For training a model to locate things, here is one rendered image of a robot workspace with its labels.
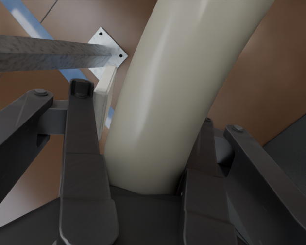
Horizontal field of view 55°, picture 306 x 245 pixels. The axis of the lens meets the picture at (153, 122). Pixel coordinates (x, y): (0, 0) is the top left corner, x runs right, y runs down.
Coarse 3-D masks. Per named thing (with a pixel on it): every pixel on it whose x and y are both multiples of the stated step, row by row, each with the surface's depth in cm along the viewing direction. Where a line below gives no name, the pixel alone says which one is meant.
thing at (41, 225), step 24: (120, 192) 9; (24, 216) 7; (48, 216) 7; (120, 216) 8; (144, 216) 8; (168, 216) 8; (0, 240) 6; (24, 240) 6; (48, 240) 6; (120, 240) 7; (144, 240) 7; (168, 240) 7; (240, 240) 8
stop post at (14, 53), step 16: (96, 32) 146; (0, 48) 82; (16, 48) 88; (32, 48) 95; (48, 48) 103; (64, 48) 112; (80, 48) 124; (96, 48) 137; (112, 48) 145; (0, 64) 85; (16, 64) 91; (32, 64) 98; (48, 64) 106; (64, 64) 115; (80, 64) 126; (96, 64) 140; (112, 64) 147
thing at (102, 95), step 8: (104, 72) 19; (112, 72) 20; (104, 80) 18; (112, 80) 18; (96, 88) 16; (104, 88) 16; (112, 88) 20; (96, 96) 16; (104, 96) 16; (96, 104) 16; (104, 104) 16; (96, 112) 16; (104, 112) 16; (96, 120) 16; (104, 120) 17
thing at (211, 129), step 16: (208, 128) 15; (208, 144) 13; (192, 160) 11; (208, 160) 11; (192, 176) 9; (208, 176) 9; (192, 192) 8; (208, 192) 8; (224, 192) 9; (192, 208) 8; (208, 208) 8; (224, 208) 8; (192, 224) 7; (208, 224) 7; (224, 224) 7; (192, 240) 6; (208, 240) 6; (224, 240) 6
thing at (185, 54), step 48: (192, 0) 8; (240, 0) 7; (144, 48) 9; (192, 48) 8; (240, 48) 8; (144, 96) 9; (192, 96) 8; (144, 144) 9; (192, 144) 10; (144, 192) 10
